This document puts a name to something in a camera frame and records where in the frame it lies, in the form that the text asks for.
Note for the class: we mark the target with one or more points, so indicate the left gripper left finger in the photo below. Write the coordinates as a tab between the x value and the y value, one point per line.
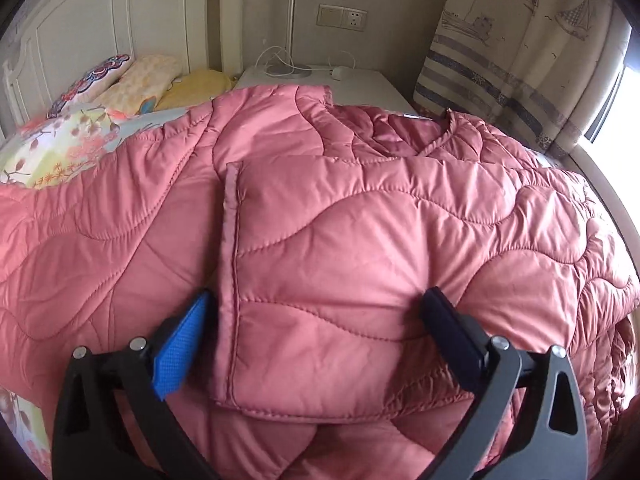
90	439

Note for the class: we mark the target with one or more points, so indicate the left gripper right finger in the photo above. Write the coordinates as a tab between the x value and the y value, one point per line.
549	437

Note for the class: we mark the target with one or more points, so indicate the pink quilted jacket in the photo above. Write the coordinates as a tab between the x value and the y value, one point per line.
317	228

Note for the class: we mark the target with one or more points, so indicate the floral bed sheet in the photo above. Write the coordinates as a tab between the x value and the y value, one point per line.
49	152

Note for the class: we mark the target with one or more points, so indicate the colourful embroidered pillow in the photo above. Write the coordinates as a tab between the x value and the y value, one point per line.
91	84

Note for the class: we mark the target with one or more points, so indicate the peach patterned pillow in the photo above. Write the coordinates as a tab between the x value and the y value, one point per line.
142	86

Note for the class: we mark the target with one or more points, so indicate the yellow pillow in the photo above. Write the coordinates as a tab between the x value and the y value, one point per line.
196	88

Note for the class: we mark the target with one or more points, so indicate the white nightstand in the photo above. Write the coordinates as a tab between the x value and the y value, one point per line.
361	87

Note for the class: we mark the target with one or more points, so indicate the striped sailboat curtain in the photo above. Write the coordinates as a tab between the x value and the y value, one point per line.
539	70

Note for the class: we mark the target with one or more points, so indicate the white charger adapter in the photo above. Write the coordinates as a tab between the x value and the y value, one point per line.
339	73

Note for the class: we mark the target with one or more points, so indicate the silver desk lamp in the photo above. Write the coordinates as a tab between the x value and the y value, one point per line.
282	65

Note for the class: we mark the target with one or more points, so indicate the white wooden headboard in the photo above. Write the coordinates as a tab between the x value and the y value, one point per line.
50	43

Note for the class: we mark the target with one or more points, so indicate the wall socket panel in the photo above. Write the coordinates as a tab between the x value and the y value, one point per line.
342	17

